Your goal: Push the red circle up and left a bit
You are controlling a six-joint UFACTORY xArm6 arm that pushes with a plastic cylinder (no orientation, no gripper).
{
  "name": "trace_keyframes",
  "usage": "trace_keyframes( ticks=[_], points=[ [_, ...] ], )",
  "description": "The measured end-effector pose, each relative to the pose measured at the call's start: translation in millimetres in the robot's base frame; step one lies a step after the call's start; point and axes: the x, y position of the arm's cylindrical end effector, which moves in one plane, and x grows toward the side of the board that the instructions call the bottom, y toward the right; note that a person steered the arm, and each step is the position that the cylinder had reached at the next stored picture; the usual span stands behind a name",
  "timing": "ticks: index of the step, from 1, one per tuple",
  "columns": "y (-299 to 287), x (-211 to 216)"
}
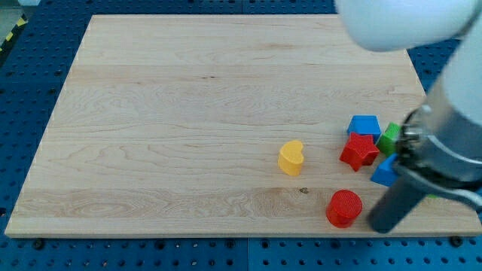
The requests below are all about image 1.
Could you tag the blue pentagon block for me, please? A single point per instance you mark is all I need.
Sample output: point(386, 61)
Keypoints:
point(365, 125)

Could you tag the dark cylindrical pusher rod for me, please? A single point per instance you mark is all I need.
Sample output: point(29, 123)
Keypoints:
point(395, 204)

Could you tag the red cylinder block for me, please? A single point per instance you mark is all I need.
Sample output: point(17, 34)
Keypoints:
point(343, 209)

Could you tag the yellow heart block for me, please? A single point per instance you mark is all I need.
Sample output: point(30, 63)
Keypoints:
point(291, 158)

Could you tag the green cube block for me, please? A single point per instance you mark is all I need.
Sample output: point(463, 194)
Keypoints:
point(387, 141)

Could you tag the red star block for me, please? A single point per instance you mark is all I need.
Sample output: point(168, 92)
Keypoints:
point(359, 151)

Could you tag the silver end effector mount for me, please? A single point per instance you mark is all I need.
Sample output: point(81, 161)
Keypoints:
point(439, 151)

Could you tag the blue triangle block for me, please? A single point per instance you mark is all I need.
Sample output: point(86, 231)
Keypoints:
point(384, 173)

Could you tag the wooden board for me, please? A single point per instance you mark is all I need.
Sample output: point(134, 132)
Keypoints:
point(170, 126)

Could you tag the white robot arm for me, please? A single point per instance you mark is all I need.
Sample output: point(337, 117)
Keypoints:
point(393, 25)

